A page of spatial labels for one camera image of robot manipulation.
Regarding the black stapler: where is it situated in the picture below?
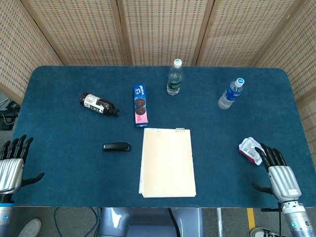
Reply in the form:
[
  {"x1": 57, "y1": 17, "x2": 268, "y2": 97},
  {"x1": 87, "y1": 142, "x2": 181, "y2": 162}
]
[{"x1": 102, "y1": 142, "x2": 132, "y2": 152}]

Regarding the blue table cloth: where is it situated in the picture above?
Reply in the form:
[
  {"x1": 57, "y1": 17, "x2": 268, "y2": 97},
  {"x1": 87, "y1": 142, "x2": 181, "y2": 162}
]
[{"x1": 6, "y1": 65, "x2": 316, "y2": 208}]

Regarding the black cable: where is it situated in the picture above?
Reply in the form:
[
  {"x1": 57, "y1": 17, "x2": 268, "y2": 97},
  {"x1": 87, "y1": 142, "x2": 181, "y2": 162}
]
[{"x1": 168, "y1": 208, "x2": 182, "y2": 237}]

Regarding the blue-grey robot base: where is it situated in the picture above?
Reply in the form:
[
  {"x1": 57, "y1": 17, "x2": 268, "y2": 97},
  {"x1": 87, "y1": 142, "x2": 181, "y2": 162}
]
[{"x1": 98, "y1": 207, "x2": 205, "y2": 237}]

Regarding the beige notepad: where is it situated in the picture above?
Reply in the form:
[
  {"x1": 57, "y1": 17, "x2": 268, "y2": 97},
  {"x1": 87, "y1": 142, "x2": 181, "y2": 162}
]
[{"x1": 138, "y1": 127, "x2": 197, "y2": 198}]

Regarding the black equipment with cables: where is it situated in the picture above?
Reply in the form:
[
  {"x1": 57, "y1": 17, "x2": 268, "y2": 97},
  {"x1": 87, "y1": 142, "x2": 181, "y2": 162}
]
[{"x1": 0, "y1": 97, "x2": 22, "y2": 131}]

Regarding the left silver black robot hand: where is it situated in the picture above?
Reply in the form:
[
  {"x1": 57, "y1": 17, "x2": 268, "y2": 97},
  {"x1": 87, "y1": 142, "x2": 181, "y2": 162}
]
[{"x1": 0, "y1": 134, "x2": 45, "y2": 196}]

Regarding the blue label water bottle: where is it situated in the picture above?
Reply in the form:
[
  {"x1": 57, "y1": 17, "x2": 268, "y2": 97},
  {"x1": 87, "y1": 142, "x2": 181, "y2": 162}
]
[{"x1": 217, "y1": 78, "x2": 245, "y2": 110}]

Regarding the blue pink cookie box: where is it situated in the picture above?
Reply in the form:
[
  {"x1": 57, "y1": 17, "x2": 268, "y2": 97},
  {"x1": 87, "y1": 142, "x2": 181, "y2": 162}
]
[{"x1": 133, "y1": 83, "x2": 149, "y2": 128}]

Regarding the grey white sneaker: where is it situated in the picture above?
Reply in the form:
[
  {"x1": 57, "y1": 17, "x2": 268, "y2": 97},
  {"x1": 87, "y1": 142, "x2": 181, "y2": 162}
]
[{"x1": 249, "y1": 227, "x2": 287, "y2": 237}]

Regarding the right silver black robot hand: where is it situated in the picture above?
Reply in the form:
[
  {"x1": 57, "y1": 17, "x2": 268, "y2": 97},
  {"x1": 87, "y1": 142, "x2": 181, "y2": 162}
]
[{"x1": 251, "y1": 143, "x2": 302, "y2": 202}]

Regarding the dark brown drink bottle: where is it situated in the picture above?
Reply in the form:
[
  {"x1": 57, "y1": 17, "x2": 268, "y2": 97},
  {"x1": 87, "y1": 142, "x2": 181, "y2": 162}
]
[{"x1": 79, "y1": 92, "x2": 120, "y2": 116}]

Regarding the green label water bottle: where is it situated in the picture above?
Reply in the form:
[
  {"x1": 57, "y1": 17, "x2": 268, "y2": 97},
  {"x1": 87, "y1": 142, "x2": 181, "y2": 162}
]
[{"x1": 166, "y1": 59, "x2": 184, "y2": 96}]

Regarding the white shoe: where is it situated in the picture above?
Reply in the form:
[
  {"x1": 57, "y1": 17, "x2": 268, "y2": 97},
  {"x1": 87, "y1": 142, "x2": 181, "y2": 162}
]
[{"x1": 17, "y1": 218, "x2": 42, "y2": 237}]

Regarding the woven folding screen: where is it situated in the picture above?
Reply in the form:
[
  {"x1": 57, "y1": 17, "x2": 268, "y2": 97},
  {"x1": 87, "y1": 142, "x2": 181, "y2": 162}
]
[{"x1": 0, "y1": 0, "x2": 316, "y2": 163}]

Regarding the white red snack pouch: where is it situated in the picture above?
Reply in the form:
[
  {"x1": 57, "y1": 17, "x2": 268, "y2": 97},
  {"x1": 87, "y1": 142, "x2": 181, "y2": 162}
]
[{"x1": 238, "y1": 136, "x2": 267, "y2": 165}]

